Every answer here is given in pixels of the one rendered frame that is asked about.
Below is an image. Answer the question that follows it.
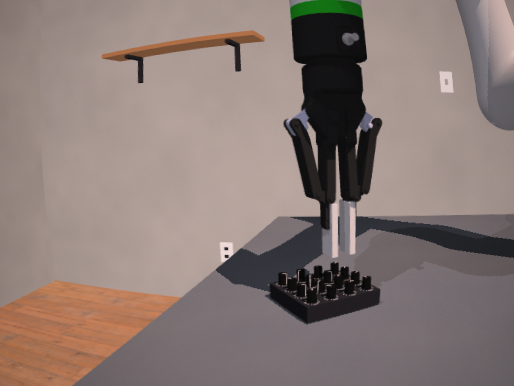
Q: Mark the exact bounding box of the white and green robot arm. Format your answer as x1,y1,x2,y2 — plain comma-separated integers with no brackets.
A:
289,0,514,131

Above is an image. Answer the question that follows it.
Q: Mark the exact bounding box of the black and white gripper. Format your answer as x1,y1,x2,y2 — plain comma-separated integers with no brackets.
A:
284,62,382,258

